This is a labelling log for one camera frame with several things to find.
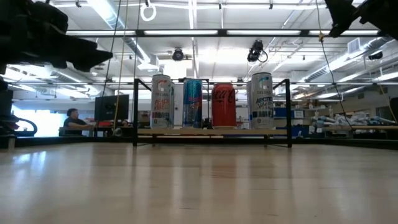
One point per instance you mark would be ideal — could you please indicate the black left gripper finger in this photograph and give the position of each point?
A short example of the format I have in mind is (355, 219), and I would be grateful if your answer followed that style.
(82, 56)

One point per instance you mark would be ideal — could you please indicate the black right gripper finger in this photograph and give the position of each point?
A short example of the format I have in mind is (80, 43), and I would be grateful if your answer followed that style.
(342, 11)

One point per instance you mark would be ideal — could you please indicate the silver blue Red Bull can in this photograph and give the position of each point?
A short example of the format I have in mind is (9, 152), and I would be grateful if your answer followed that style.
(192, 104)

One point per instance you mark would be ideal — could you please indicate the white Celsius Arctic Vibe can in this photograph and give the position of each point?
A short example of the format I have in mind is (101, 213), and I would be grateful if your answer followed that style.
(262, 102)
(248, 105)

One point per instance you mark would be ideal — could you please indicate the red Coca-Cola can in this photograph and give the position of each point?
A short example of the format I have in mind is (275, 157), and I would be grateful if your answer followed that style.
(223, 105)

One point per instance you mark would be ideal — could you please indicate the black computer monitor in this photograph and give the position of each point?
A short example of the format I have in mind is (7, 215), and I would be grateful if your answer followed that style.
(112, 107)

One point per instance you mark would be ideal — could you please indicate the person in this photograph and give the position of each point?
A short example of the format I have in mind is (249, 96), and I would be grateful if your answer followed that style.
(74, 121)

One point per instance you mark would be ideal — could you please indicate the black office chair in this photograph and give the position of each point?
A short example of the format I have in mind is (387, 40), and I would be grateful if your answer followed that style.
(9, 121)

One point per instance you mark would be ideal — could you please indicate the black round ceiling device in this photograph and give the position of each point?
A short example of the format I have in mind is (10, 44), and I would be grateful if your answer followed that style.
(178, 54)

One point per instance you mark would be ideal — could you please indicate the clear plastic bags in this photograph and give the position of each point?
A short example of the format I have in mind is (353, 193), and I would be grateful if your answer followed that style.
(357, 119)

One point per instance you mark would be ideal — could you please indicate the wooden workbench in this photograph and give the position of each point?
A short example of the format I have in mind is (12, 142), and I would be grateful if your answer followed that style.
(357, 127)

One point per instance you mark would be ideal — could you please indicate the blue storage bin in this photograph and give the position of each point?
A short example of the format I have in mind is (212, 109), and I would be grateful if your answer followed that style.
(278, 112)

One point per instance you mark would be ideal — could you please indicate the black beam with light panels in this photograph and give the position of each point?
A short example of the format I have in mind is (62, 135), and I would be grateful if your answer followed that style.
(222, 32)

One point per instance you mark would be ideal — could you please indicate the black hanging camera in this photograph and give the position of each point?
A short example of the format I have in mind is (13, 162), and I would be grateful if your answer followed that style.
(255, 49)

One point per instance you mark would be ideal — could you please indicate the black aluminium table frame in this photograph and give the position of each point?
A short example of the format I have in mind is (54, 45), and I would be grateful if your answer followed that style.
(342, 142)

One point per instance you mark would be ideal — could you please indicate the black frame wooden shelf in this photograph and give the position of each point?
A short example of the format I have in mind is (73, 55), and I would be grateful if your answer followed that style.
(211, 132)

